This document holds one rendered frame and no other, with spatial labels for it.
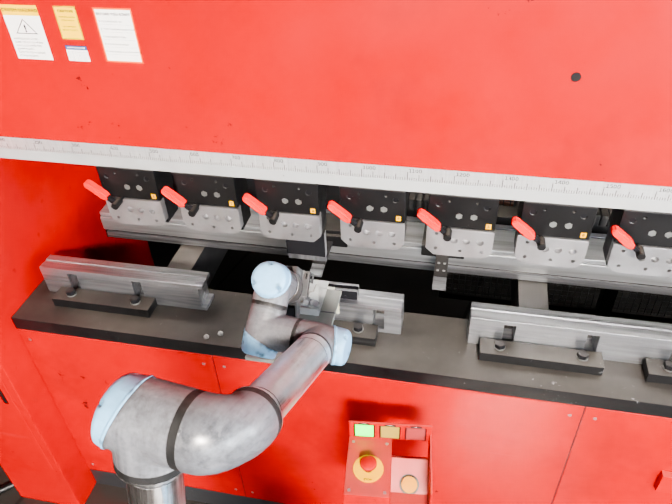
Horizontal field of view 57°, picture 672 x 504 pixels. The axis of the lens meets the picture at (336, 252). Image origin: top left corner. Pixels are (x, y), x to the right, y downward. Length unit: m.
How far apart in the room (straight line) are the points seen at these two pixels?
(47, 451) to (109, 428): 1.37
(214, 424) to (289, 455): 1.16
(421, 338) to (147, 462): 0.92
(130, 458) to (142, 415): 0.07
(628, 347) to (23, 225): 1.67
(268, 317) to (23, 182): 0.98
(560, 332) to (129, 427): 1.09
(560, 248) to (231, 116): 0.78
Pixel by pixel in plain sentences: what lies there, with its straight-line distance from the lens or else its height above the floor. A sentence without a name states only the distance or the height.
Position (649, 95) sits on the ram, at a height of 1.59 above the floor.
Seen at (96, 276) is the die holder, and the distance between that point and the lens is 1.89.
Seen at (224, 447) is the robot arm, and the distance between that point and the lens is 0.90.
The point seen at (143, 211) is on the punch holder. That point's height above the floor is 1.21.
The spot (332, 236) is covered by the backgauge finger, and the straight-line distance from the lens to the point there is 1.77.
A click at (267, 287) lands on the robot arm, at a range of 1.24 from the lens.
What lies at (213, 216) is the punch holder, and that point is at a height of 1.22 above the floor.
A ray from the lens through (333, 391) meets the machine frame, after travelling 1.72.
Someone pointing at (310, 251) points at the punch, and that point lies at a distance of 1.57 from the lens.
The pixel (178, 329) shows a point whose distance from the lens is 1.78.
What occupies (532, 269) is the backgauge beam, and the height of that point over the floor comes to 0.93.
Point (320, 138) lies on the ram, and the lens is 1.35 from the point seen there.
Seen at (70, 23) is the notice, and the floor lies 1.68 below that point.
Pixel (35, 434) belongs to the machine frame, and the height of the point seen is 0.45.
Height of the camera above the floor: 2.10
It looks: 39 degrees down
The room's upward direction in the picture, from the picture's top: 3 degrees counter-clockwise
